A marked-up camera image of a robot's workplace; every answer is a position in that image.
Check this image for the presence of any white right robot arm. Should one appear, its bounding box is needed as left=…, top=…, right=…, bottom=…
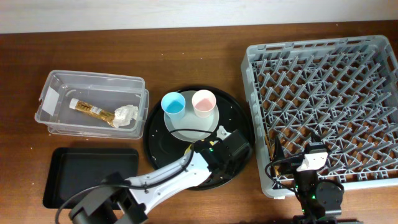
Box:
left=271, top=133, right=345, bottom=224

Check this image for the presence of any round black tray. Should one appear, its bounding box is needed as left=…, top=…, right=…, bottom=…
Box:
left=142, top=85, right=256, bottom=191

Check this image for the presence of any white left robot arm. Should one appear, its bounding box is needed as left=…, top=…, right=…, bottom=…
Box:
left=55, top=129, right=253, bottom=223

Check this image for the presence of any wooden chopstick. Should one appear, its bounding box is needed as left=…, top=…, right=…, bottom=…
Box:
left=264, top=134, right=273, bottom=161

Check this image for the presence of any clear plastic waste bin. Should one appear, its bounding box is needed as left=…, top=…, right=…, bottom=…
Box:
left=34, top=70, right=149, bottom=139

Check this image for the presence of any white label on bin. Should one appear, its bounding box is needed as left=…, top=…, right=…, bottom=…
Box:
left=42, top=87, right=60, bottom=116

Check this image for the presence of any gold snack wrapper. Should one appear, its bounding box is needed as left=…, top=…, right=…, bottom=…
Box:
left=69, top=98, right=115, bottom=127

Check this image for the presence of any grey dishwasher rack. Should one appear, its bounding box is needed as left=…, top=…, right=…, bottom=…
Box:
left=241, top=35, right=397, bottom=198

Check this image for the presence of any grey round plate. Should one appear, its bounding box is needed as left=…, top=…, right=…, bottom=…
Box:
left=164, top=90, right=220, bottom=142

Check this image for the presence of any light blue cup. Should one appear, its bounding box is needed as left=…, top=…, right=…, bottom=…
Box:
left=161, top=92, right=186, bottom=120

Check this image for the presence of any black rectangular tray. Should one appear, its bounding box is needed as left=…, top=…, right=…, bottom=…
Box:
left=42, top=147, right=139, bottom=208

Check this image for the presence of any pink cup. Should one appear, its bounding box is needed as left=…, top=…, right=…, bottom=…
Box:
left=192, top=90, right=216, bottom=118

